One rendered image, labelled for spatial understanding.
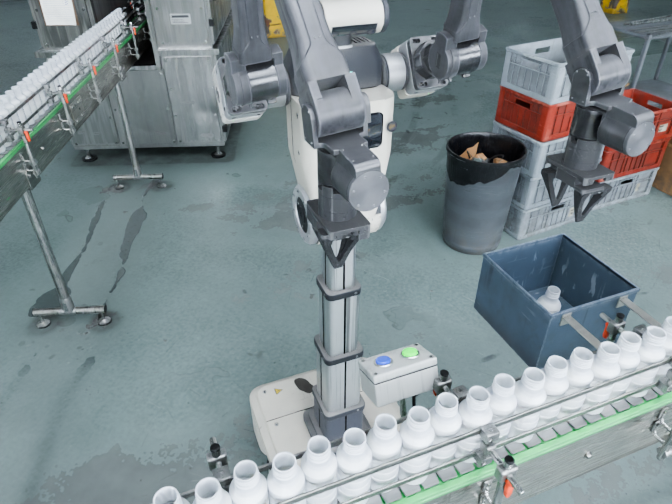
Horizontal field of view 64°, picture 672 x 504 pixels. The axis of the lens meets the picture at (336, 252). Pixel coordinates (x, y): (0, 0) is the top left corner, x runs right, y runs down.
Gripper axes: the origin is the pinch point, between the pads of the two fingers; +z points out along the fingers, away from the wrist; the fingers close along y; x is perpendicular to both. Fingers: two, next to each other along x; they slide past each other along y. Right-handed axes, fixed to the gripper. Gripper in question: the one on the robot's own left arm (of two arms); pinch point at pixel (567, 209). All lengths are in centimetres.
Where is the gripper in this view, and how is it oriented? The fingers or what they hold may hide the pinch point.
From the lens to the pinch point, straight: 107.8
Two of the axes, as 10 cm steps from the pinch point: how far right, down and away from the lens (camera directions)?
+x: -9.3, 2.2, -3.0
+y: -3.7, -5.2, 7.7
